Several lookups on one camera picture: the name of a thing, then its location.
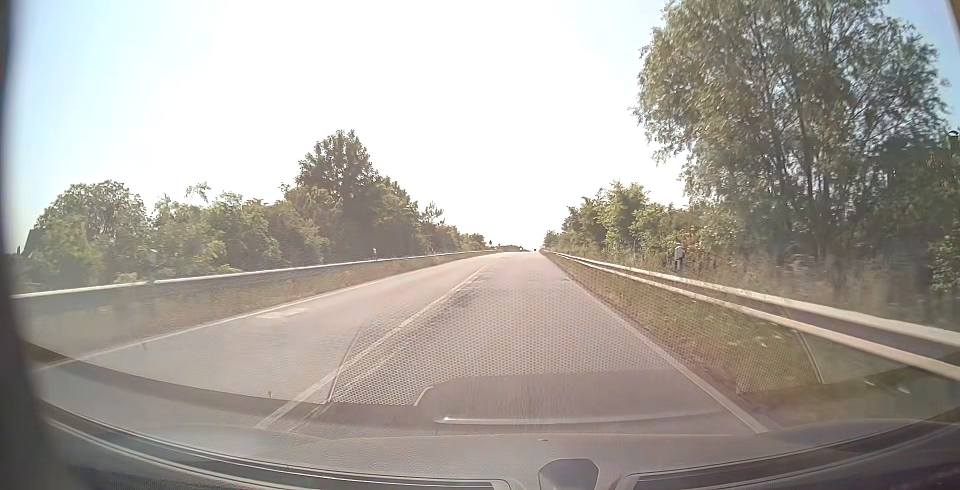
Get dry grass verge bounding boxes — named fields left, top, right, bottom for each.
left=15, top=251, right=496, bottom=359
left=543, top=252, right=960, bottom=419

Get grey asphalt road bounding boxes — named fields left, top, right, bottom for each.
left=33, top=250, right=770, bottom=434

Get row of green trees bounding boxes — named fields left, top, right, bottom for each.
left=543, top=0, right=960, bottom=299
left=13, top=130, right=492, bottom=292

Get tall dry grass bank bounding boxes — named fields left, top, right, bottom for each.
left=570, top=246, right=960, bottom=332

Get metal guard rail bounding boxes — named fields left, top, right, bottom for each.
left=541, top=250, right=960, bottom=382
left=10, top=249, right=502, bottom=300

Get car's own bonnet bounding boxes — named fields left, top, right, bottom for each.
left=30, top=367, right=960, bottom=490

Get road markings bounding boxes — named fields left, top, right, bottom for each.
left=37, top=251, right=770, bottom=434

